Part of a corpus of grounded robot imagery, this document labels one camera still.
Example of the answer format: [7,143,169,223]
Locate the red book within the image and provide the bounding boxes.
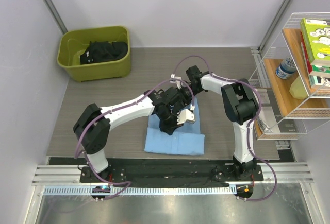
[300,31,313,75]

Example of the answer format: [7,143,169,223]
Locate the light blue long sleeve shirt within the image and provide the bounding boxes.
[144,100,205,156]

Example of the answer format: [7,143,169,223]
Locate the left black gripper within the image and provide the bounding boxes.
[156,109,183,135]

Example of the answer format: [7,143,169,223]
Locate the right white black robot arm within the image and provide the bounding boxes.
[186,65,259,180]

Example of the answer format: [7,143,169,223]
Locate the olive green plastic bin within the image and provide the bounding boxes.
[57,26,131,82]

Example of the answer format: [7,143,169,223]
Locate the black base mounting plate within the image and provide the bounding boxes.
[47,157,265,183]

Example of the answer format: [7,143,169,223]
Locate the green book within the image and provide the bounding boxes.
[300,18,329,67]

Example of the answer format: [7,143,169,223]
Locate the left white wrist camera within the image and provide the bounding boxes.
[177,105,196,125]

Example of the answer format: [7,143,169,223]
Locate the teal book stack bottom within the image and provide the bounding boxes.
[309,65,329,89]

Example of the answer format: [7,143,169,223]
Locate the white wire shelf rack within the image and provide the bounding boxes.
[249,12,329,140]

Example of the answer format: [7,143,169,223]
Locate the blue white ceramic cup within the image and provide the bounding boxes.
[275,58,296,80]

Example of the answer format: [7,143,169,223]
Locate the pale yellow green object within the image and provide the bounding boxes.
[289,76,309,100]

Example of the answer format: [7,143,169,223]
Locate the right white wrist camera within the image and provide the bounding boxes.
[170,74,182,89]

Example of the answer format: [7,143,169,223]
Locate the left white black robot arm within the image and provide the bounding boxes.
[73,87,192,182]

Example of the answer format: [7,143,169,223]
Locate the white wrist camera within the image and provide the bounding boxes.
[170,74,182,89]
[177,105,196,125]

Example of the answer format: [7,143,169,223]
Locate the black clothes in bin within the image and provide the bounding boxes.
[80,41,128,65]

